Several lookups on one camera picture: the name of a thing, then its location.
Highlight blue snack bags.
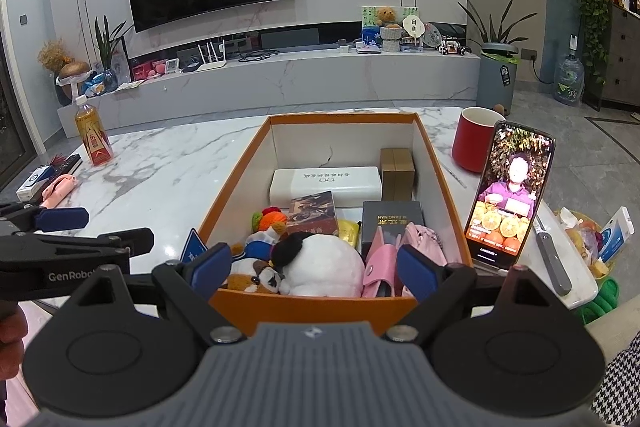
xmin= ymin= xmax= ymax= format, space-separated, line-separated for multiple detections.
xmin=82 ymin=69 xmax=118 ymax=96

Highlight grey folding knife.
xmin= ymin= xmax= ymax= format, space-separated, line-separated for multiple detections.
xmin=534 ymin=217 xmax=572 ymax=297

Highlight orange cardboard box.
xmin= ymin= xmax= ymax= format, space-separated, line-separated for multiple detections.
xmin=197 ymin=112 xmax=473 ymax=335

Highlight houndstooth fabric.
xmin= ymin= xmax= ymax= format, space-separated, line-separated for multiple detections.
xmin=592 ymin=347 xmax=640 ymax=427

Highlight small brown cardboard box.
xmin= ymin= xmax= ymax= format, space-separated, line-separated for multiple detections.
xmin=380 ymin=148 xmax=416 ymax=202

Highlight red mug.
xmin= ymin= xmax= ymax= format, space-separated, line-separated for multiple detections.
xmin=451 ymin=106 xmax=501 ymax=174

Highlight green knitted cushion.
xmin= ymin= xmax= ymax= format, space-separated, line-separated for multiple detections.
xmin=580 ymin=279 xmax=620 ymax=323

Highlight clutter pile on counter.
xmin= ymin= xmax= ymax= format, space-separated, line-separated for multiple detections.
xmin=361 ymin=5 xmax=420 ymax=48

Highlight black cables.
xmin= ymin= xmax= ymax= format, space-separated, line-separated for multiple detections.
xmin=237 ymin=49 xmax=281 ymax=62

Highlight marble television console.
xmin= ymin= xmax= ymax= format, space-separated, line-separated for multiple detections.
xmin=57 ymin=43 xmax=483 ymax=138

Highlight decorative plate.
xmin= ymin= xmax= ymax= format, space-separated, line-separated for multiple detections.
xmin=422 ymin=22 xmax=445 ymax=48

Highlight black book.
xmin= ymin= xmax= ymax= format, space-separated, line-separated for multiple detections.
xmin=50 ymin=154 xmax=83 ymax=180

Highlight toy car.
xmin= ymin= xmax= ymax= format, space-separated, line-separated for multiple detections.
xmin=439 ymin=38 xmax=471 ymax=56

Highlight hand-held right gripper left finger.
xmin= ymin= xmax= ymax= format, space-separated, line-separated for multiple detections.
xmin=55 ymin=243 xmax=246 ymax=345

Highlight climbing green plant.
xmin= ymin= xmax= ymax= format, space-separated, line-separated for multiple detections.
xmin=565 ymin=0 xmax=618 ymax=82

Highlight snake plant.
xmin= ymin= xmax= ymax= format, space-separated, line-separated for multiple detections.
xmin=92 ymin=14 xmax=133 ymax=70

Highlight dark printed box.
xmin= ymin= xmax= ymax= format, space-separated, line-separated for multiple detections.
xmin=285 ymin=191 xmax=341 ymax=238

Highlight black box with gold print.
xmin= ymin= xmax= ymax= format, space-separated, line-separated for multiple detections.
xmin=361 ymin=201 xmax=426 ymax=258

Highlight pink case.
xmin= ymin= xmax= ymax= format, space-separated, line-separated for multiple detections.
xmin=362 ymin=227 xmax=406 ymax=299

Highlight person's left hand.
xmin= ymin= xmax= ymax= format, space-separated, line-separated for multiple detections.
xmin=0 ymin=307 xmax=27 ymax=380

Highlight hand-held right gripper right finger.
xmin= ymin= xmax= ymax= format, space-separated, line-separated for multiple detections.
xmin=385 ymin=244 xmax=563 ymax=345

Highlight pink toys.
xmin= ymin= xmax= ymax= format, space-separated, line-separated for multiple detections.
xmin=131 ymin=59 xmax=166 ymax=80

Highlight panda plush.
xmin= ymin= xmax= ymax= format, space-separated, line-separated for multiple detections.
xmin=271 ymin=232 xmax=365 ymax=298

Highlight smartphone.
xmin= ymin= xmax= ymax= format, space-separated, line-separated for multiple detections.
xmin=464 ymin=119 xmax=557 ymax=272

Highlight yellow duck toy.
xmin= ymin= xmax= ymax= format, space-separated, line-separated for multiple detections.
xmin=336 ymin=218 xmax=362 ymax=249

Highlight orange crochet toy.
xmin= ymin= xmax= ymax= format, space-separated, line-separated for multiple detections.
xmin=250 ymin=206 xmax=288 ymax=235

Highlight yellow basket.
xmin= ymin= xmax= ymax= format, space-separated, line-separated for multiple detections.
xmin=555 ymin=207 xmax=616 ymax=278

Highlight tea bottle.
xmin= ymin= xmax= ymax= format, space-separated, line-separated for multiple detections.
xmin=74 ymin=95 xmax=114 ymax=166

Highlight dark glass door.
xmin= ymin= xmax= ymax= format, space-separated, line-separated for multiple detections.
xmin=0 ymin=32 xmax=28 ymax=188

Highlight dried flower bouquet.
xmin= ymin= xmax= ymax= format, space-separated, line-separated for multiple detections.
xmin=37 ymin=39 xmax=71 ymax=72

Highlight white and blue carton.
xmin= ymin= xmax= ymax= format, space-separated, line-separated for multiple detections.
xmin=597 ymin=207 xmax=635 ymax=264

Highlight teddy bear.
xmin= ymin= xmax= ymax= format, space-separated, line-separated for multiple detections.
xmin=375 ymin=7 xmax=403 ymax=52

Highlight grey drawer cabinet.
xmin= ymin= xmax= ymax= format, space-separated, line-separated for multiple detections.
xmin=597 ymin=2 xmax=640 ymax=110

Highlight long-leaf potted plant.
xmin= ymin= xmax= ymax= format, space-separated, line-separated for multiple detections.
xmin=457 ymin=0 xmax=538 ymax=50

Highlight brown plush with blue cap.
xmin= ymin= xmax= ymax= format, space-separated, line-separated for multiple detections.
xmin=180 ymin=227 xmax=291 ymax=297

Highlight white rounded case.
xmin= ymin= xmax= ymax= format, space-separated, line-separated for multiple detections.
xmin=269 ymin=166 xmax=383 ymax=210

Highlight pink selfie stick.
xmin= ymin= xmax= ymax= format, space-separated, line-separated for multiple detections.
xmin=40 ymin=174 xmax=77 ymax=209

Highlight white and blue box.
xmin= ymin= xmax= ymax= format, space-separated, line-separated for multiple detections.
xmin=16 ymin=167 xmax=53 ymax=202

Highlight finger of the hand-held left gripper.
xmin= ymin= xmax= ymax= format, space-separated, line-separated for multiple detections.
xmin=0 ymin=202 xmax=90 ymax=235
xmin=0 ymin=228 xmax=155 ymax=264

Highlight large water jug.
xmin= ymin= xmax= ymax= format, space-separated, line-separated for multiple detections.
xmin=553 ymin=34 xmax=586 ymax=106

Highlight photo frame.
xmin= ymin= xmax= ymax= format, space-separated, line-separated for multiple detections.
xmin=112 ymin=37 xmax=132 ymax=82

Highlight white router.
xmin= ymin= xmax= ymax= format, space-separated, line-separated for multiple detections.
xmin=182 ymin=38 xmax=228 ymax=72

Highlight white round fan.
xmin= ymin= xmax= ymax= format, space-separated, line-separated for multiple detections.
xmin=402 ymin=14 xmax=427 ymax=45

